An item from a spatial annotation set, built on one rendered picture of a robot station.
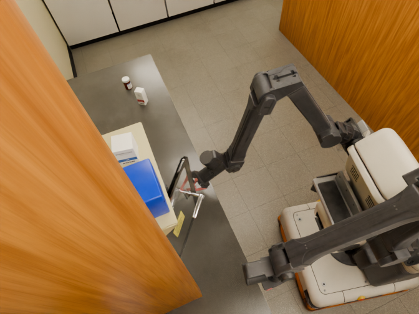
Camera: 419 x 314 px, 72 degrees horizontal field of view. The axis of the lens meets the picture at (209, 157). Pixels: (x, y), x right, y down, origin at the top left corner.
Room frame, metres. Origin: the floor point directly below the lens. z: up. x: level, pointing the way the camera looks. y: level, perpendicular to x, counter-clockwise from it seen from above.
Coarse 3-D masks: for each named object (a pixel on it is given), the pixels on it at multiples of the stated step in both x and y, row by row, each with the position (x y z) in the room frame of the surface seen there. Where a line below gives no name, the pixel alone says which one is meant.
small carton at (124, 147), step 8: (112, 136) 0.44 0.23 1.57; (120, 136) 0.43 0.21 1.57; (128, 136) 0.43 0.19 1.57; (112, 144) 0.41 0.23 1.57; (120, 144) 0.41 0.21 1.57; (128, 144) 0.41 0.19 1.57; (136, 144) 0.44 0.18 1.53; (112, 152) 0.39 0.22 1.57; (120, 152) 0.39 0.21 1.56; (128, 152) 0.39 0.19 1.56; (136, 152) 0.40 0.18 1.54; (120, 160) 0.39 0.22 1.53; (128, 160) 0.39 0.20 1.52; (136, 160) 0.39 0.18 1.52
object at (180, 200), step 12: (180, 168) 0.43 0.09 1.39; (180, 180) 0.41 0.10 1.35; (192, 180) 0.47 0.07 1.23; (168, 192) 0.36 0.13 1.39; (180, 192) 0.39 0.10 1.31; (192, 192) 0.46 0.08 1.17; (180, 204) 0.37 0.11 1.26; (192, 204) 0.44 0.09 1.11; (180, 240) 0.31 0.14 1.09; (180, 252) 0.28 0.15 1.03
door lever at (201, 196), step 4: (196, 196) 0.42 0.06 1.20; (200, 196) 0.42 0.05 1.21; (204, 196) 0.42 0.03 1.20; (200, 200) 0.41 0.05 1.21; (196, 204) 0.39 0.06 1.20; (200, 204) 0.39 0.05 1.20; (196, 208) 0.38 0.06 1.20; (196, 212) 0.36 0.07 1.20; (192, 216) 0.35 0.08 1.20; (196, 216) 0.35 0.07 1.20
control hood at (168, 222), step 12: (120, 132) 0.50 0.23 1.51; (132, 132) 0.49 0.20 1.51; (144, 132) 0.49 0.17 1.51; (108, 144) 0.46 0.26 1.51; (144, 144) 0.45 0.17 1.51; (144, 156) 0.41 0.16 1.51; (156, 168) 0.37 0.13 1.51; (168, 204) 0.27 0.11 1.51; (168, 216) 0.24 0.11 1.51; (168, 228) 0.21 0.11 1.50
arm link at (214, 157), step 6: (204, 156) 0.59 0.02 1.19; (210, 156) 0.58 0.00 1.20; (216, 156) 0.57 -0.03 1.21; (222, 156) 0.60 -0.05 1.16; (204, 162) 0.57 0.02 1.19; (210, 162) 0.56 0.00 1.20; (216, 162) 0.57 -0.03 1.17; (222, 162) 0.57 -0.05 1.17; (210, 168) 0.56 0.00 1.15; (228, 168) 0.55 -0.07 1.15; (234, 168) 0.54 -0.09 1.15
